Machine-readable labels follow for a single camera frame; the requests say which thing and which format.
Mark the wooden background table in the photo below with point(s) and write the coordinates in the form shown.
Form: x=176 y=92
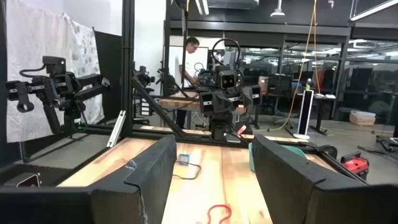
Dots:
x=174 y=102

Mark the black aluminium frame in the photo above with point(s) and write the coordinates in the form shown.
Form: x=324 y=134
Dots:
x=127 y=62

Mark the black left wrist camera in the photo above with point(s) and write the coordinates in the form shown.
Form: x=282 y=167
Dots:
x=226 y=79

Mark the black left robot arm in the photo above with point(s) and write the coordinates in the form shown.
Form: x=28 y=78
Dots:
x=219 y=126

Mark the red rubber band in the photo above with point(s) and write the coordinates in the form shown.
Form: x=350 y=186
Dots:
x=219 y=206

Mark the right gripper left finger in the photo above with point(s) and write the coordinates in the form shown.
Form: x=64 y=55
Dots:
x=93 y=205

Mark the black partition panel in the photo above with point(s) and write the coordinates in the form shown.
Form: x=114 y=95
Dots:
x=109 y=62

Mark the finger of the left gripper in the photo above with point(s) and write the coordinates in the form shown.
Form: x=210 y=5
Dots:
x=207 y=104
x=255 y=96

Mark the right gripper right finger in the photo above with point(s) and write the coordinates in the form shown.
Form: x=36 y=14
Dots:
x=311 y=202

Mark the black rubber band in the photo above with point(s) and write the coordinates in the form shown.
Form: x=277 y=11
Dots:
x=201 y=170

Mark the black office desk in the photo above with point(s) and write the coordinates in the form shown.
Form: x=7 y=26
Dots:
x=321 y=105

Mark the black background robot arm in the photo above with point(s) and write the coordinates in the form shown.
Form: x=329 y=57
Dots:
x=143 y=77
x=59 y=90

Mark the dark teal plastic basket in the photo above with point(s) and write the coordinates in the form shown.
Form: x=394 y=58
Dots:
x=297 y=151

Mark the white floral cloth curtain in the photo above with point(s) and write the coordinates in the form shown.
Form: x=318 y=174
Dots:
x=85 y=56

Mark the white floor-standing device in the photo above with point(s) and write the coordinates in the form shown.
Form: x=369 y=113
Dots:
x=304 y=112

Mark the silver aluminium profile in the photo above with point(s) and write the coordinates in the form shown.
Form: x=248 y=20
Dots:
x=116 y=129

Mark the blue rubber band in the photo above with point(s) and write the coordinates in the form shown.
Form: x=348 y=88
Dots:
x=179 y=159

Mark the person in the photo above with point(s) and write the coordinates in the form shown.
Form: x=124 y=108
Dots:
x=191 y=46

